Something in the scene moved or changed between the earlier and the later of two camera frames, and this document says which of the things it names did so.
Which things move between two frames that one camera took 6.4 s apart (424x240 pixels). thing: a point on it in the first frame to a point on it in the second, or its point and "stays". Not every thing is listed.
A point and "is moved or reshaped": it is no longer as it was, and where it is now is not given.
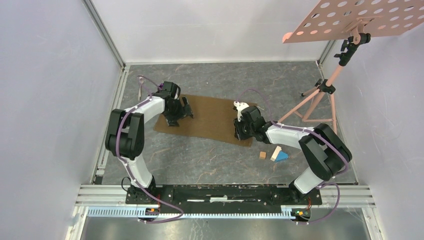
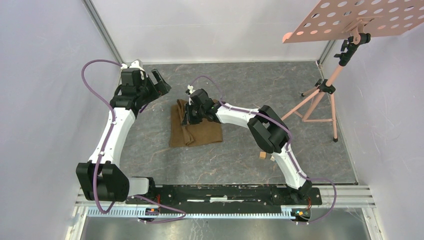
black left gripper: x=184 y=112 to x=162 y=88
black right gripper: x=238 y=133 to x=188 y=119
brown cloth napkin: x=213 y=119 is moved or reshaped
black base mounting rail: x=220 y=197 stays
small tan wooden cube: x=263 y=155 stays
